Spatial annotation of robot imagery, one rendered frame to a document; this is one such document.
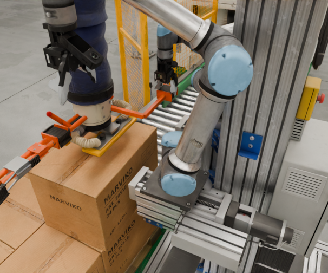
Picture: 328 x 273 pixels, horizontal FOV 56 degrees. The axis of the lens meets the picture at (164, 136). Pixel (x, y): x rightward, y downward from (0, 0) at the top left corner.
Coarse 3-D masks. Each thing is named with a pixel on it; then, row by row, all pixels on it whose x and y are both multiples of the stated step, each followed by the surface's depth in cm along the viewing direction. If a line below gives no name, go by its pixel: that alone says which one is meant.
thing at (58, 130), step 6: (54, 126) 134; (60, 126) 132; (42, 132) 128; (48, 132) 130; (54, 132) 130; (60, 132) 130; (66, 132) 129; (42, 138) 129; (48, 138) 127; (54, 138) 125; (60, 138) 126; (66, 138) 131; (60, 144) 128
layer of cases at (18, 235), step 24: (24, 192) 192; (0, 216) 177; (24, 216) 177; (0, 240) 164; (24, 240) 164; (48, 240) 163; (72, 240) 163; (120, 240) 173; (144, 240) 205; (0, 264) 153; (24, 264) 152; (48, 264) 152; (72, 264) 152; (96, 264) 156; (120, 264) 182
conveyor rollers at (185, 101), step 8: (192, 88) 302; (184, 96) 290; (192, 96) 295; (168, 104) 280; (176, 104) 277; (184, 104) 282; (192, 104) 278; (152, 112) 270; (160, 112) 267; (168, 112) 273; (176, 112) 268; (184, 112) 266; (144, 120) 256; (152, 120) 263; (160, 120) 258; (168, 120) 256; (176, 120) 261; (160, 128) 250; (168, 128) 247; (160, 136) 242; (160, 144) 233; (160, 152) 224; (160, 160) 216
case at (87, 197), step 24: (72, 144) 165; (120, 144) 165; (144, 144) 167; (48, 168) 150; (72, 168) 149; (96, 168) 149; (120, 168) 149; (48, 192) 150; (72, 192) 140; (96, 192) 137; (120, 192) 155; (48, 216) 164; (72, 216) 152; (96, 216) 142; (120, 216) 162; (96, 240) 155
